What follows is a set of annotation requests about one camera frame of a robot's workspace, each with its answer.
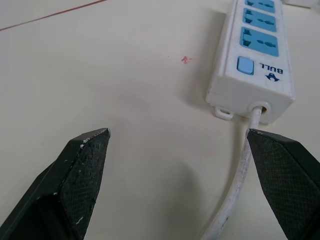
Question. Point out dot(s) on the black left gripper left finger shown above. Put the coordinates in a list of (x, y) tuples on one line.
[(62, 185)]

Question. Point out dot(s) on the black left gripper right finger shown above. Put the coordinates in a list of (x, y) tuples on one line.
[(282, 175)]

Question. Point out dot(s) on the white power strip blue sockets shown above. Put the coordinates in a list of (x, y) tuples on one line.
[(255, 72)]

